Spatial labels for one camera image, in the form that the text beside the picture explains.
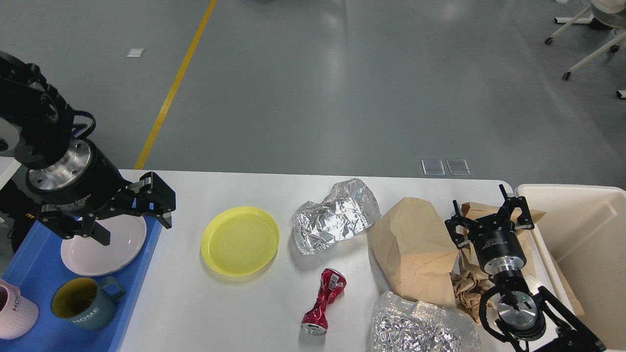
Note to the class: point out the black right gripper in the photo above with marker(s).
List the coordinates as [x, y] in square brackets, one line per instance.
[499, 249]

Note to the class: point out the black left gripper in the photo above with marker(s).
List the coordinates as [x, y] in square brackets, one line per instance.
[84, 181]

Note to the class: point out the teal HOME mug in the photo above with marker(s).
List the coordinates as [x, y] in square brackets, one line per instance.
[87, 303]

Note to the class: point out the yellow plastic plate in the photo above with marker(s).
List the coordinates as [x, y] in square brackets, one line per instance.
[240, 241]

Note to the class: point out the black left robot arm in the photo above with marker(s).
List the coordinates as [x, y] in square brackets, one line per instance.
[43, 120]

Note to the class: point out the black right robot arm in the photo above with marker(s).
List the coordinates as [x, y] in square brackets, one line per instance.
[509, 311]

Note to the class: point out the pink plate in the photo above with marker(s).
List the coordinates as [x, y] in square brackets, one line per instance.
[86, 257]

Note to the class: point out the brown paper bag right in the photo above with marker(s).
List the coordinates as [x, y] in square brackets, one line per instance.
[537, 271]

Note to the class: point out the crumpled brown paper ball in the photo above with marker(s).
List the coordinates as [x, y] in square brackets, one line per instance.
[468, 288]

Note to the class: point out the person in black clothes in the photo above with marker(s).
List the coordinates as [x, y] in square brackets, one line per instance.
[21, 209]

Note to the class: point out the large brown paper bag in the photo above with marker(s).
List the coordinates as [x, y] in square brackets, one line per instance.
[412, 246]

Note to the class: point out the beige plastic bin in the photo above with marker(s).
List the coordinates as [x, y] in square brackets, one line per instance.
[582, 236]

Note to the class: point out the blue plastic tray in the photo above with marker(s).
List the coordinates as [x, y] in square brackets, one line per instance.
[38, 271]

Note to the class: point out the pink HOME mug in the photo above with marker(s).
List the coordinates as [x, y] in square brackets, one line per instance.
[17, 314]

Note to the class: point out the crumpled foil sheet lower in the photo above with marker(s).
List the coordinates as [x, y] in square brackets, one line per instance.
[399, 325]

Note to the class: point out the crumpled foil sheet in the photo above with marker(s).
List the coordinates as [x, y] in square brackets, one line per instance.
[347, 210]
[399, 325]

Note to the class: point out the crumpled foil sheet upper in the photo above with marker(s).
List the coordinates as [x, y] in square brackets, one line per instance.
[347, 210]

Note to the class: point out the crushed red can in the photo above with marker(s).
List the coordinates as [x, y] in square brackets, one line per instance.
[332, 285]

